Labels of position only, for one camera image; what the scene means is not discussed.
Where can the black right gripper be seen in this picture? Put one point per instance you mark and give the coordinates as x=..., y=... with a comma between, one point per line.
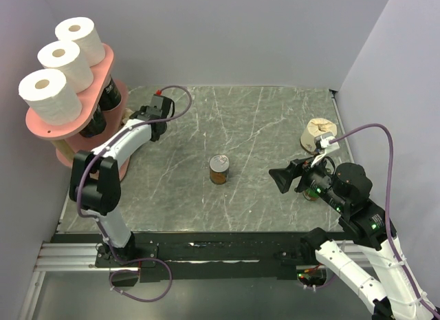
x=282, y=177

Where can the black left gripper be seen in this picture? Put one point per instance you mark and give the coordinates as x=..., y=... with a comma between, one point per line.
x=144, y=109

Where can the beige roll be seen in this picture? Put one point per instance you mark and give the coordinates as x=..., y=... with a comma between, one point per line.
x=316, y=127
x=126, y=116

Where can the black roll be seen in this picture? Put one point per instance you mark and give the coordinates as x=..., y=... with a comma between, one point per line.
x=95, y=126
x=110, y=97

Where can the white toilet roll front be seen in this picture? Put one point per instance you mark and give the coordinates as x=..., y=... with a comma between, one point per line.
x=67, y=57

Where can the white toilet roll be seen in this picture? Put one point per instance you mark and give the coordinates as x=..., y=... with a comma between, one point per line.
x=67, y=57
x=82, y=31
x=48, y=93

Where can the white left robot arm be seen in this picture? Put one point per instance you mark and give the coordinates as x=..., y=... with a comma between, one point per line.
x=95, y=176

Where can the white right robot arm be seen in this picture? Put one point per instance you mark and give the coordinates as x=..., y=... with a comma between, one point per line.
x=393, y=293

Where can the green glass bottle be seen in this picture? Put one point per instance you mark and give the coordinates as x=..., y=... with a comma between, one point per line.
x=310, y=195

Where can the tin can orange label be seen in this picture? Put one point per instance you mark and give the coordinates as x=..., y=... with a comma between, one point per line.
x=219, y=169

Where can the aluminium frame rail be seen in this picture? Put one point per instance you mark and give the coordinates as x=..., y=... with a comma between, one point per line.
x=56, y=258

